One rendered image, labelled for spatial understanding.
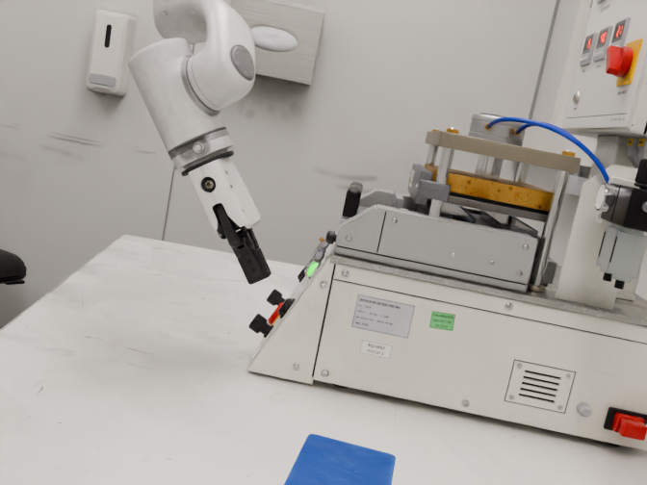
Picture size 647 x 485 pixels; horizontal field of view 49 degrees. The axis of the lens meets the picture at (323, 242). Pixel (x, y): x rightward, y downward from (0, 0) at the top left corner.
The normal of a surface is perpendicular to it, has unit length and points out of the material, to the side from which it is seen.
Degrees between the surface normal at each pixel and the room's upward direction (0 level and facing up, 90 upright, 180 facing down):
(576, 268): 90
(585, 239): 90
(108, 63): 90
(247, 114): 90
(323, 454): 0
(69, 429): 0
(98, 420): 0
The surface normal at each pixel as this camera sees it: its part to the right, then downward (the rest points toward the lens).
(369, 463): 0.19, -0.97
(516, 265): -0.07, 0.15
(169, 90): -0.30, 0.21
